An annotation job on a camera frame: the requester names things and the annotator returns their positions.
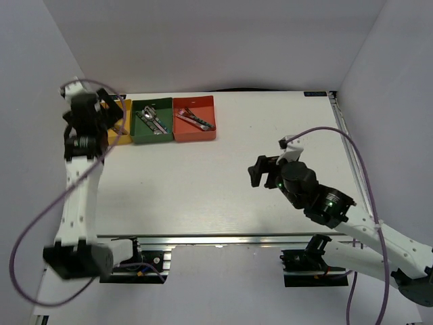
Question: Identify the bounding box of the pink handled knife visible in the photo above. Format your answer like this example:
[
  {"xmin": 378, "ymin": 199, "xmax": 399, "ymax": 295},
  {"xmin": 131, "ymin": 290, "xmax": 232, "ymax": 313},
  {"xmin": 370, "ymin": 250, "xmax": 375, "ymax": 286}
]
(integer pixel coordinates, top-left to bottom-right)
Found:
[{"xmin": 112, "ymin": 125, "xmax": 129, "ymax": 136}]

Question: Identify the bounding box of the mosaic handled spoon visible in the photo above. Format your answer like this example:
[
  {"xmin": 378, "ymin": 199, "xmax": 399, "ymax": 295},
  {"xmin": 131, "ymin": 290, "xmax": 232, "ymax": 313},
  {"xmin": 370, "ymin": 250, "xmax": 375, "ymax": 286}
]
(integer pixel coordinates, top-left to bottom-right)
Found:
[{"xmin": 150, "ymin": 106, "xmax": 168, "ymax": 133}]

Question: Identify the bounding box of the green handled spoon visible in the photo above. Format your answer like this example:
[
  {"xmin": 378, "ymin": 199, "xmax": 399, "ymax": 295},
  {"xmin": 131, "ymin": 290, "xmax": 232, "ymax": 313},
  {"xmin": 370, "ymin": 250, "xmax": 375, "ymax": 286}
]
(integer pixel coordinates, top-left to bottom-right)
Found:
[{"xmin": 136, "ymin": 112, "xmax": 164, "ymax": 135}]

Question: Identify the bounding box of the pink handled fork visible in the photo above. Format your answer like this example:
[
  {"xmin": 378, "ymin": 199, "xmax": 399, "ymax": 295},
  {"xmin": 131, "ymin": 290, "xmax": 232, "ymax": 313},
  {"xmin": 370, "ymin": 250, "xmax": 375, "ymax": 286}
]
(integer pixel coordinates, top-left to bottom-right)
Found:
[{"xmin": 175, "ymin": 114, "xmax": 208, "ymax": 131}]

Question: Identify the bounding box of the green handled fork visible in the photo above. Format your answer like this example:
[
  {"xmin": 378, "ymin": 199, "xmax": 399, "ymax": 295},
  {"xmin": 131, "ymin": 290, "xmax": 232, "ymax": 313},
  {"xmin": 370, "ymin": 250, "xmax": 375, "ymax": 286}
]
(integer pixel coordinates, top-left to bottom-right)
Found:
[{"xmin": 176, "ymin": 108, "xmax": 216, "ymax": 131}]

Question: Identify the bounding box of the mosaic handled fork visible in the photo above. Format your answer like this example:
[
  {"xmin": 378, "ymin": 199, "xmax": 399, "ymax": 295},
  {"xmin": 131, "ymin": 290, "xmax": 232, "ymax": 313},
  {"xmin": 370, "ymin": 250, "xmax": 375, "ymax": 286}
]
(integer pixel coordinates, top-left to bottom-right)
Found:
[{"xmin": 184, "ymin": 107, "xmax": 215, "ymax": 131}]

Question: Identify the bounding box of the pink handled spoon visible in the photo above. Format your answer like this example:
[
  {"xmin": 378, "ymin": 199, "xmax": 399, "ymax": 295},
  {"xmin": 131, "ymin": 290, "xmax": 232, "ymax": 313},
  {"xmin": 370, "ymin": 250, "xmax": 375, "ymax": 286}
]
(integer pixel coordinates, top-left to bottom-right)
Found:
[{"xmin": 142, "ymin": 106, "xmax": 167, "ymax": 133}]

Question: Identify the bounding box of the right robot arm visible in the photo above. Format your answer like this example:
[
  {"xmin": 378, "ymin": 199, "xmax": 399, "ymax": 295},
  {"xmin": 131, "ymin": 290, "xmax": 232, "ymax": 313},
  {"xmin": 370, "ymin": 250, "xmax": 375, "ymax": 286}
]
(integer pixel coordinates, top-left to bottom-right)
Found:
[{"xmin": 248, "ymin": 156, "xmax": 432, "ymax": 307}]

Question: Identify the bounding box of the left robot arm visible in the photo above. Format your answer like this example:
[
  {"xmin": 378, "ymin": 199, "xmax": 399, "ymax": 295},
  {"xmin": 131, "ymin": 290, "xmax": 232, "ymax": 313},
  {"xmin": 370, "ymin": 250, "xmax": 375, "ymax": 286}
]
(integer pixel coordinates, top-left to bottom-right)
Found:
[{"xmin": 43, "ymin": 82, "xmax": 143, "ymax": 280}]

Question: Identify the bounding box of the yellow container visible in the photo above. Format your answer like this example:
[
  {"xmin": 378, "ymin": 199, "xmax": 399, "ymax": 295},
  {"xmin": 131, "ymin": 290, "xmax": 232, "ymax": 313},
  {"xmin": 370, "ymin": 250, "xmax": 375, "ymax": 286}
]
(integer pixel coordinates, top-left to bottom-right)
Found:
[{"xmin": 108, "ymin": 99, "xmax": 132, "ymax": 145}]

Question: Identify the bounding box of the green container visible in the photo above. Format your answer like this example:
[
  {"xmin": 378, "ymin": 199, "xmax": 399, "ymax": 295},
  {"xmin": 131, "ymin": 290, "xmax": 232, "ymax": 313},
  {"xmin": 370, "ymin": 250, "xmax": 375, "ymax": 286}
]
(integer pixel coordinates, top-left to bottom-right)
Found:
[{"xmin": 130, "ymin": 97, "xmax": 174, "ymax": 144}]

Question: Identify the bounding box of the red container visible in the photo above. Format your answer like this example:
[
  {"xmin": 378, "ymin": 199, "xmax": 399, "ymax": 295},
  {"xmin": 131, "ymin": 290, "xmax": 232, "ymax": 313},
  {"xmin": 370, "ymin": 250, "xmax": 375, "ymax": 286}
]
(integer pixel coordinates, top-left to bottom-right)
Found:
[{"xmin": 173, "ymin": 95, "xmax": 217, "ymax": 142}]

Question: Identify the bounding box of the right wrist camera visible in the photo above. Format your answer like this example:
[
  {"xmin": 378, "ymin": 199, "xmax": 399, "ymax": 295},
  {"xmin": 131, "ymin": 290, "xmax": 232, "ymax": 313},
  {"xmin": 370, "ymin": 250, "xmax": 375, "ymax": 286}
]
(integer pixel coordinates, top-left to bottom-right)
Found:
[{"xmin": 276, "ymin": 135, "xmax": 304, "ymax": 166}]

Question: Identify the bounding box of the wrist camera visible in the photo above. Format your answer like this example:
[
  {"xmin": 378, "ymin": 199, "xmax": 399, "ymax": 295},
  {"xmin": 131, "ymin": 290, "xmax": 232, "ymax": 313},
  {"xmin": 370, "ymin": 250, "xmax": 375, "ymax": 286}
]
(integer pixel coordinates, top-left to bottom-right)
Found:
[
  {"xmin": 59, "ymin": 79, "xmax": 89, "ymax": 104},
  {"xmin": 276, "ymin": 135, "xmax": 304, "ymax": 166}
]

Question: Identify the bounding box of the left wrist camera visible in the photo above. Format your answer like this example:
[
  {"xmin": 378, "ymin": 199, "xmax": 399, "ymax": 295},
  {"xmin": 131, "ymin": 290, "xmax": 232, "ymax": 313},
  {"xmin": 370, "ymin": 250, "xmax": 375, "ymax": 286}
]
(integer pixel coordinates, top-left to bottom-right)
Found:
[{"xmin": 59, "ymin": 79, "xmax": 89, "ymax": 104}]

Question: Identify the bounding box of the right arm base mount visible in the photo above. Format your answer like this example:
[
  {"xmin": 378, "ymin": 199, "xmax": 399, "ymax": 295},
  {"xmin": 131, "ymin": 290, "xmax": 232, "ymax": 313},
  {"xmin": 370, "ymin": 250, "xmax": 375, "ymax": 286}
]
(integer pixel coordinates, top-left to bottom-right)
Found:
[{"xmin": 279, "ymin": 234, "xmax": 350, "ymax": 288}]

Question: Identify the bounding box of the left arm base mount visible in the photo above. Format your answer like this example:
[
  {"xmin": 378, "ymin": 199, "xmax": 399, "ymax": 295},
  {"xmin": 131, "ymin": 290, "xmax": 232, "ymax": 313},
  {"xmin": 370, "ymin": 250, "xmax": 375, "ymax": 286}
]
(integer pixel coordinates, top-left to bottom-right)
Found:
[{"xmin": 99, "ymin": 237, "xmax": 168, "ymax": 284}]

